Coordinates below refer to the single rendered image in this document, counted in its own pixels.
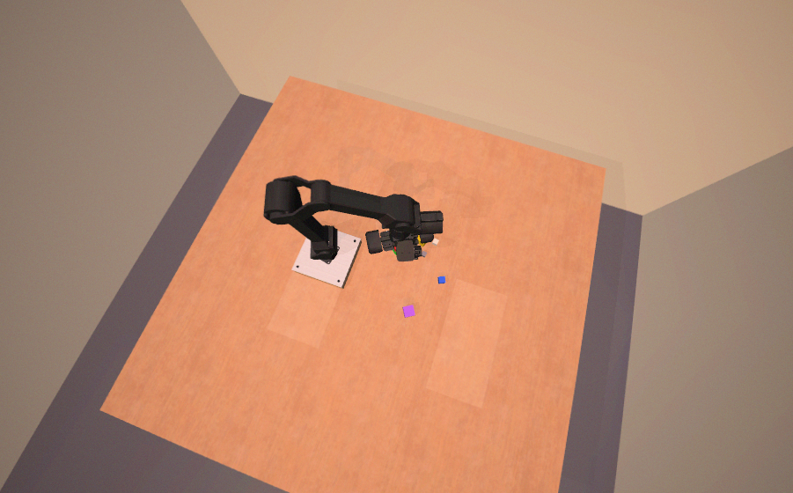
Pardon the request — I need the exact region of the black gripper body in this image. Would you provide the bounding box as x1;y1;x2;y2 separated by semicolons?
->
365;230;434;254

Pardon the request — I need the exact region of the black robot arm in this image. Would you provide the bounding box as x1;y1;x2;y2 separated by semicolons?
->
264;175;444;264

